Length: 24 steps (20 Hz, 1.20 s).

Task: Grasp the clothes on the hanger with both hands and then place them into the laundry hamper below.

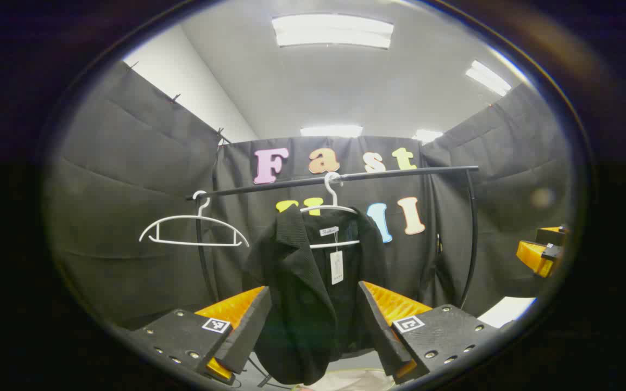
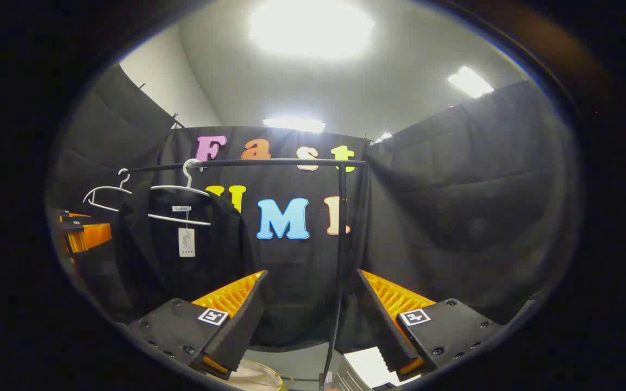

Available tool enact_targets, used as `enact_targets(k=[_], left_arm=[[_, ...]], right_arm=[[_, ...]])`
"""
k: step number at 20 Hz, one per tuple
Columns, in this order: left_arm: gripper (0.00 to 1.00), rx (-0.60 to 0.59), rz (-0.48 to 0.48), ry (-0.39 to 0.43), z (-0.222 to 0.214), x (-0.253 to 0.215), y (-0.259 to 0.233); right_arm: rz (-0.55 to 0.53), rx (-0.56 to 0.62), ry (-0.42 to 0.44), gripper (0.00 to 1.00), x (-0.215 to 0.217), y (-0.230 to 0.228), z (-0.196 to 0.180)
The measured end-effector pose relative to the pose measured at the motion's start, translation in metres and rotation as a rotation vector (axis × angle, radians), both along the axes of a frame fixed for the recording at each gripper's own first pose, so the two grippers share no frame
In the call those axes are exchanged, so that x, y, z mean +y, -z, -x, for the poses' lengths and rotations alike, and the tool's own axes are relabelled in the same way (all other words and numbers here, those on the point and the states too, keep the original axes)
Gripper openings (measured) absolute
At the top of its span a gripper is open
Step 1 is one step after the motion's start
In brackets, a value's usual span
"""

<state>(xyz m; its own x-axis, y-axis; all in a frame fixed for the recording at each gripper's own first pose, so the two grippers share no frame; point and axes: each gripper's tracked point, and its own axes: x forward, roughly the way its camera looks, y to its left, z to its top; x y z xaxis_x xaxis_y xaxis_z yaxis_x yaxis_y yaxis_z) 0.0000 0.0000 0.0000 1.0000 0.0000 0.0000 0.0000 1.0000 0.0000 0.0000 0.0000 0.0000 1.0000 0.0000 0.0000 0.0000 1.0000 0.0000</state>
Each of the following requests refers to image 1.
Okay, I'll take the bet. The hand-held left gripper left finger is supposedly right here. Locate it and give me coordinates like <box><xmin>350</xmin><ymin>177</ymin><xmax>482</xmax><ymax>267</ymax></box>
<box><xmin>128</xmin><ymin>286</ymin><xmax>273</xmax><ymax>386</ymax></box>

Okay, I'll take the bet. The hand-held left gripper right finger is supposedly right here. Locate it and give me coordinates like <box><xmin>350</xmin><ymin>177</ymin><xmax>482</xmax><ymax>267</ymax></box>
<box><xmin>358</xmin><ymin>281</ymin><xmax>501</xmax><ymax>384</ymax></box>

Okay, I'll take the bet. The black knit jacket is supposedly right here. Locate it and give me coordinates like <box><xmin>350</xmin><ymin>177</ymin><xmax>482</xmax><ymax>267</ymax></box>
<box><xmin>242</xmin><ymin>206</ymin><xmax>392</xmax><ymax>386</ymax></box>

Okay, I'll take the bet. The white clothes hanger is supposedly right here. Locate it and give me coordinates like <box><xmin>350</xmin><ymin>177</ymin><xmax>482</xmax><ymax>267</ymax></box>
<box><xmin>139</xmin><ymin>190</ymin><xmax>250</xmax><ymax>248</ymax></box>
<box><xmin>299</xmin><ymin>172</ymin><xmax>361</xmax><ymax>249</ymax></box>

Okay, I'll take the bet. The black clothes rack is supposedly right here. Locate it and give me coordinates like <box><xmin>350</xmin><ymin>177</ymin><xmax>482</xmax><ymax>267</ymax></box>
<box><xmin>185</xmin><ymin>166</ymin><xmax>480</xmax><ymax>387</ymax></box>

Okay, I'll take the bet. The ceiling light panel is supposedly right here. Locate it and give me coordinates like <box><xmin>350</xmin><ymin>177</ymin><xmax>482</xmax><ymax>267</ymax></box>
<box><xmin>299</xmin><ymin>125</ymin><xmax>364</xmax><ymax>137</ymax></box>
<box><xmin>465</xmin><ymin>60</ymin><xmax>512</xmax><ymax>97</ymax></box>
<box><xmin>413</xmin><ymin>129</ymin><xmax>445</xmax><ymax>145</ymax></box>
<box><xmin>272</xmin><ymin>14</ymin><xmax>395</xmax><ymax>50</ymax></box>

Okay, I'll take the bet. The black backdrop cloth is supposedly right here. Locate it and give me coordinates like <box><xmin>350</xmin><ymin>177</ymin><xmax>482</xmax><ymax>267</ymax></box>
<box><xmin>47</xmin><ymin>60</ymin><xmax>572</xmax><ymax>337</ymax></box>

